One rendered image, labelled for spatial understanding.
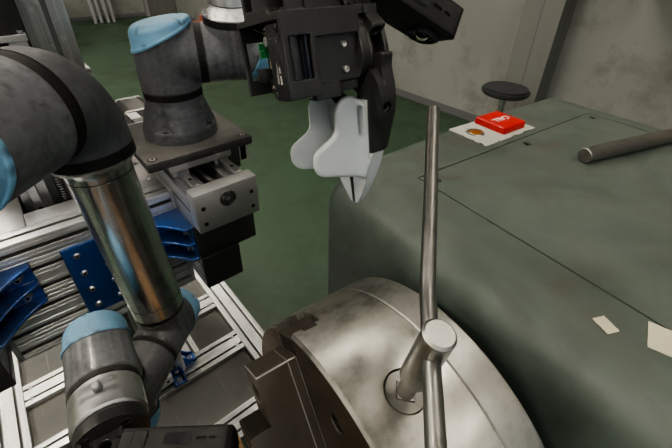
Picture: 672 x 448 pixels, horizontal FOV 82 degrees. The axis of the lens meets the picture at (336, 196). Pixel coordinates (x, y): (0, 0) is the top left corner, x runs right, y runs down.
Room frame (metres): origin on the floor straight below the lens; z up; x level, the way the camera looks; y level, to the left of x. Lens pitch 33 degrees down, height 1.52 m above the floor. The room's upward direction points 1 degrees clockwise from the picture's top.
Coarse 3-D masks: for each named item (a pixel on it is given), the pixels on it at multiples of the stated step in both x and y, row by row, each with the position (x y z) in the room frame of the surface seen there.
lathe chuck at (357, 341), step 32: (288, 320) 0.26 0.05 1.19; (320, 320) 0.24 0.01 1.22; (352, 320) 0.23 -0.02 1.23; (384, 320) 0.23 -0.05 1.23; (320, 352) 0.19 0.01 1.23; (352, 352) 0.19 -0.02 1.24; (384, 352) 0.19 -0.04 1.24; (320, 384) 0.18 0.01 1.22; (352, 384) 0.16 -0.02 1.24; (448, 384) 0.17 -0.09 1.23; (320, 416) 0.18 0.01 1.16; (352, 416) 0.14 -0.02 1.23; (384, 416) 0.14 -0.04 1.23; (416, 416) 0.15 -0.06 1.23; (448, 416) 0.15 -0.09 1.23; (480, 416) 0.15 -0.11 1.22
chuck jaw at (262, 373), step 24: (288, 336) 0.23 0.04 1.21; (264, 360) 0.21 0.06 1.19; (288, 360) 0.21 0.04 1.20; (264, 384) 0.19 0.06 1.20; (288, 384) 0.19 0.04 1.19; (264, 408) 0.18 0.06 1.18; (288, 408) 0.18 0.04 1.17; (312, 408) 0.19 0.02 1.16; (264, 432) 0.16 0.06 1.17; (288, 432) 0.17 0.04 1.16; (312, 432) 0.17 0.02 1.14
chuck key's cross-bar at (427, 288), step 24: (432, 120) 0.35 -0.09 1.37; (432, 144) 0.32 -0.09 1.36; (432, 168) 0.30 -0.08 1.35; (432, 192) 0.27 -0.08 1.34; (432, 216) 0.25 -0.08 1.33; (432, 240) 0.23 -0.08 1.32; (432, 264) 0.21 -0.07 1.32; (432, 288) 0.20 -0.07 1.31; (432, 312) 0.18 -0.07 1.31; (432, 384) 0.13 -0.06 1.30; (432, 408) 0.12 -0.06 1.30; (432, 432) 0.10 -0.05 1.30
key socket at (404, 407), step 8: (392, 376) 0.17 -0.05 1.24; (384, 384) 0.17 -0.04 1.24; (392, 384) 0.17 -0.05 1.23; (384, 392) 0.16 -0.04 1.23; (392, 392) 0.16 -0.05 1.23; (392, 400) 0.15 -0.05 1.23; (400, 400) 0.16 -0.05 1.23; (416, 400) 0.16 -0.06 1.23; (400, 408) 0.15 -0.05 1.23; (408, 408) 0.15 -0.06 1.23; (416, 408) 0.15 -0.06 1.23
